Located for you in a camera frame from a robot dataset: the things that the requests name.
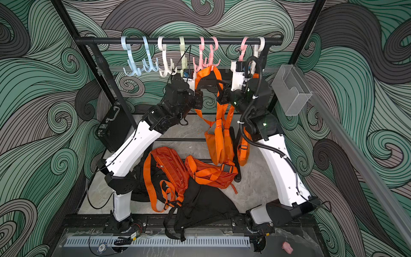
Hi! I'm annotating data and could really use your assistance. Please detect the black bag orange straps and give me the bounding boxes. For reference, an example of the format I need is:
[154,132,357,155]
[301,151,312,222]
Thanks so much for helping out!
[163,179,240,242]

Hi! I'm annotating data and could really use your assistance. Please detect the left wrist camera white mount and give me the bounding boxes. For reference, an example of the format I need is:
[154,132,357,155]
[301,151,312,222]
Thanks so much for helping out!
[182,69,197,91]

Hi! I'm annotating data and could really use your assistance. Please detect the black perforated wall bracket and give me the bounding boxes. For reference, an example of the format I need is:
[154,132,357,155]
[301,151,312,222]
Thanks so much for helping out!
[197,69,232,90]

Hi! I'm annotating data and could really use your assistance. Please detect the black box on wall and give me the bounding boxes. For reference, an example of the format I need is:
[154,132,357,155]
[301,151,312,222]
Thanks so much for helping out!
[95,102,132,152]

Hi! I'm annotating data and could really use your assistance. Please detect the orange tote bag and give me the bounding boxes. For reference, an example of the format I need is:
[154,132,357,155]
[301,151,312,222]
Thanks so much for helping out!
[195,66,227,165]

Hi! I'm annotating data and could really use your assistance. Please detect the red orange black backpack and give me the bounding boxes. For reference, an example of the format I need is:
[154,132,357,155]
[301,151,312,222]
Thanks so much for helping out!
[131,147,190,213]

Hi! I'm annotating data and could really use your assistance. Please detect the black corrugated cable hose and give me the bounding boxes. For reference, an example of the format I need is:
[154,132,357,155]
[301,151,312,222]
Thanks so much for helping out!
[238,56,299,174]

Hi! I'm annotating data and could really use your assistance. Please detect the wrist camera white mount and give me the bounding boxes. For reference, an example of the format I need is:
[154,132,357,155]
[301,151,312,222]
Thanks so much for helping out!
[230,61,253,92]
[182,69,197,91]

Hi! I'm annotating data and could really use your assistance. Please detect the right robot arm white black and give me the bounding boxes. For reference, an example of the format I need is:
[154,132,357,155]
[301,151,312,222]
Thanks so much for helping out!
[217,78,321,233]

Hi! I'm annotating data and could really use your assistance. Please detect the white hook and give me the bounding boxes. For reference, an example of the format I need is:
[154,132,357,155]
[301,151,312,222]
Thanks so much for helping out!
[157,36,177,77]
[250,37,265,74]

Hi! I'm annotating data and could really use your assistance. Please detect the white slotted cable duct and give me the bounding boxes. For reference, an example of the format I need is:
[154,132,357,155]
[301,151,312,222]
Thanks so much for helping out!
[63,236,250,248]

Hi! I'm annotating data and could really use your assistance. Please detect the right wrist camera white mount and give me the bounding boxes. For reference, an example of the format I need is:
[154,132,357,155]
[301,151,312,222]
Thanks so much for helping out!
[230,61,253,92]

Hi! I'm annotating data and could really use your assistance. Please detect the pink small object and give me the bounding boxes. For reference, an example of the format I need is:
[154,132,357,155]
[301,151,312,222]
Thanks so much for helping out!
[281,242,293,254]

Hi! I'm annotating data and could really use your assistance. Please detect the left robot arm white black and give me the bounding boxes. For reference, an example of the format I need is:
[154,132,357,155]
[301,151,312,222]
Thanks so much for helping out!
[99,78,202,223]

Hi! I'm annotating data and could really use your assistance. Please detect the black clothes rack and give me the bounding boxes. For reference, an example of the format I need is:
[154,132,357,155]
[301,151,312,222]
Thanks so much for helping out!
[74,36,284,129]

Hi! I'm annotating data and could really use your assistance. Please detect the light blue hook outer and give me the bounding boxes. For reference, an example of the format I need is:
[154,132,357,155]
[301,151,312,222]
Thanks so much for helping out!
[121,36,142,77]

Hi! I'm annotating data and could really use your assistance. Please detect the pink hook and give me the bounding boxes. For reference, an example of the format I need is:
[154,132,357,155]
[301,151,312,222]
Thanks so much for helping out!
[205,36,220,70]
[193,36,207,72]
[231,37,248,72]

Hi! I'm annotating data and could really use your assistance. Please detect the white hook left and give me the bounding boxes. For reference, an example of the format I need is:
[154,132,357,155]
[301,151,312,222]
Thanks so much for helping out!
[157,36,177,77]

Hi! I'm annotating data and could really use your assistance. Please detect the pale green hook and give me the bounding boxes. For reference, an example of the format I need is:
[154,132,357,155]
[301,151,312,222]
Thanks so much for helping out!
[179,36,187,78]

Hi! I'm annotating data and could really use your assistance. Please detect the light blue hook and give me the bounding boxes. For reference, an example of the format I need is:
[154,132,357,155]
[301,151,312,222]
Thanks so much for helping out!
[142,36,159,72]
[121,36,142,77]

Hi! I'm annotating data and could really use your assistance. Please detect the white hook right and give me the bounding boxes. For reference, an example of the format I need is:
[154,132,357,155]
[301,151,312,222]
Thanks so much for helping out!
[250,37,265,74]

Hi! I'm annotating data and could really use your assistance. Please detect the clear mesh wall bin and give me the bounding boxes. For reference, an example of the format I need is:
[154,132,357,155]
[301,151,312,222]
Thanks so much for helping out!
[271,65,312,116]

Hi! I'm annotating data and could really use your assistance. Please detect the orange fanny pack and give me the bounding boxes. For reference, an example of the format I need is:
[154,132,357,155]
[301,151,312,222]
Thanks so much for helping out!
[234,73,260,166]

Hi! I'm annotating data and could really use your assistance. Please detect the light blue hook inner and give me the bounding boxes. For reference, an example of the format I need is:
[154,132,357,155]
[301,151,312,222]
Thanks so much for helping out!
[142,36,159,72]

